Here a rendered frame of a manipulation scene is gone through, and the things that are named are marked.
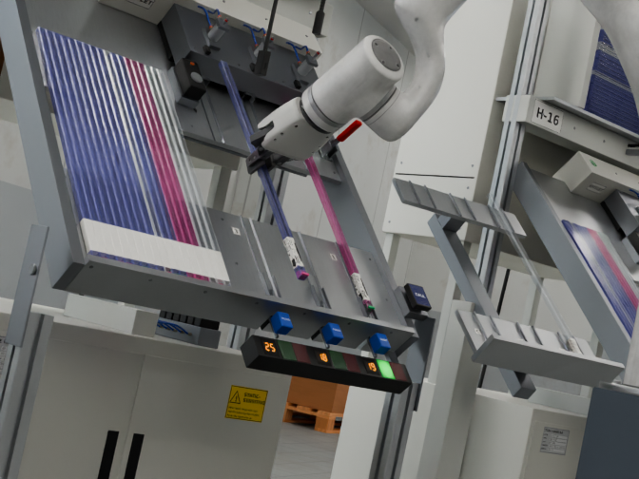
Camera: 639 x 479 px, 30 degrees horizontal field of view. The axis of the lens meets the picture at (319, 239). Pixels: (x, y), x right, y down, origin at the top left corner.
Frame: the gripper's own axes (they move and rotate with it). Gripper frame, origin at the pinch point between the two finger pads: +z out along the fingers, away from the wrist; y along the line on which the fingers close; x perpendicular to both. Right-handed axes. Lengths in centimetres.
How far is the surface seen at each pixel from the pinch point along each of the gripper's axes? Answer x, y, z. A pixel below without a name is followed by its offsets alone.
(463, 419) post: 32, -61, 19
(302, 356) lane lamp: 34.8, -3.4, 2.8
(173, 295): 27.4, 19.4, 4.2
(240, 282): 22.7, 6.0, 3.9
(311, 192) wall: -397, -487, 437
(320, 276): 16.7, -13.7, 4.8
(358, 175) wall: -446, -567, 451
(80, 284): 27.7, 34.3, 6.1
